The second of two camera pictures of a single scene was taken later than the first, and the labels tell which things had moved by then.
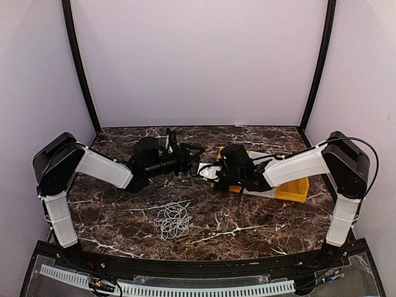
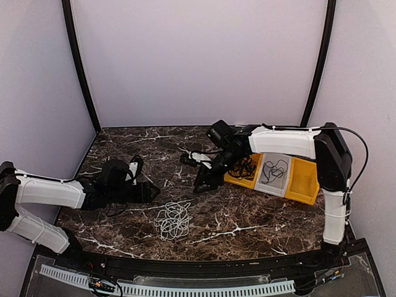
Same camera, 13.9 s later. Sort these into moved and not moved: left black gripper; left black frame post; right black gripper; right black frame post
Moved: left black gripper; right black gripper
Not moved: right black frame post; left black frame post
